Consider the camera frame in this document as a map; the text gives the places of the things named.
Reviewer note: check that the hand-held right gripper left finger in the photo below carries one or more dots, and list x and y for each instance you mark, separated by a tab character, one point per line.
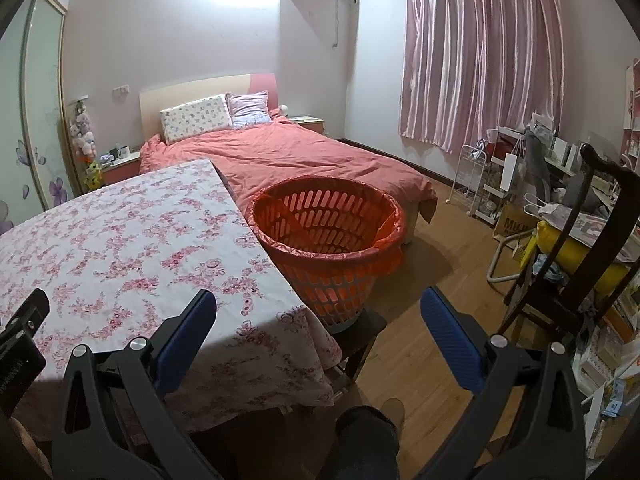
186	340

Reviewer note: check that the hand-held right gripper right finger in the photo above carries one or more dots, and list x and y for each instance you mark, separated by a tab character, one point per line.
450	342

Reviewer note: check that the orange plastic basket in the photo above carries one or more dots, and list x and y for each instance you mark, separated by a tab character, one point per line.
335	290

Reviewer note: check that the person's left forearm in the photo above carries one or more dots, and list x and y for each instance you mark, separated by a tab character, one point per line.
27	440

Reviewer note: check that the person's brown shoe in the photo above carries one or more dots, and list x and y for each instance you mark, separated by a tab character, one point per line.
394	410

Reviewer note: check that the dark wooden stool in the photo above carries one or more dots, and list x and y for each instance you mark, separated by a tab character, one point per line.
362	335

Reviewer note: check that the pink floral tablecloth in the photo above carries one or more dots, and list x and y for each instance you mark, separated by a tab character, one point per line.
140	240

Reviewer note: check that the person's leg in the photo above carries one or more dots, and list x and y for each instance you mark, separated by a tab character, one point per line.
367	445

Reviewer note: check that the white storage trolley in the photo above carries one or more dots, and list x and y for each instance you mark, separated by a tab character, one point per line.
490	200

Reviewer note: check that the yellow cushion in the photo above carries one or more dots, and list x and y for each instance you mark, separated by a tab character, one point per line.
585	250

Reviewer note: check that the dark wooden chair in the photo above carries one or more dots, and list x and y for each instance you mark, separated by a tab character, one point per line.
597	260

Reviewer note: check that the white paper bag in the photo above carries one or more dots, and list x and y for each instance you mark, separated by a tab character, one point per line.
510	174

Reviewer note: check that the orange nightstand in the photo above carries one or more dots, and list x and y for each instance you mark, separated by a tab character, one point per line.
120	172

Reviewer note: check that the yellow green plush toy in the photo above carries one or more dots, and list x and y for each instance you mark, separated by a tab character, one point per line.
93	177

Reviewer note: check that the white mug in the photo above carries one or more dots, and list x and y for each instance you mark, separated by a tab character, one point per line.
123	152

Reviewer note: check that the grey hanging cloth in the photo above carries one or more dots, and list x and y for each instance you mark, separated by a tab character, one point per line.
536	162

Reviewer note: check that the white floral pillow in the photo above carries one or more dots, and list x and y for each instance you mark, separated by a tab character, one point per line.
195	119

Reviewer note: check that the salmon pink duvet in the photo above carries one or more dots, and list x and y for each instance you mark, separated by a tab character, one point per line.
310	155

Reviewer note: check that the hanging plush toys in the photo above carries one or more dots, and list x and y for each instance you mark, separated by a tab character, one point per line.
82	135

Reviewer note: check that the pink striped pillow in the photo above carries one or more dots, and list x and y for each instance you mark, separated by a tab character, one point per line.
247	107

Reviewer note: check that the flower print wardrobe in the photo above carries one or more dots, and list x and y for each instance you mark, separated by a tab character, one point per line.
35	125

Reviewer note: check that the beige and pink headboard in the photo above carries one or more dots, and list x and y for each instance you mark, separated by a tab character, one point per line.
200	89

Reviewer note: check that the pink satin curtain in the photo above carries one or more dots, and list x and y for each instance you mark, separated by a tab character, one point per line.
480	50

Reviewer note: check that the pink and white bookshelf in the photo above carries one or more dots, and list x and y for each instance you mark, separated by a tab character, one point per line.
634	100

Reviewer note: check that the white metal tube frame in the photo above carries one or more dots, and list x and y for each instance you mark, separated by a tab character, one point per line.
496	260

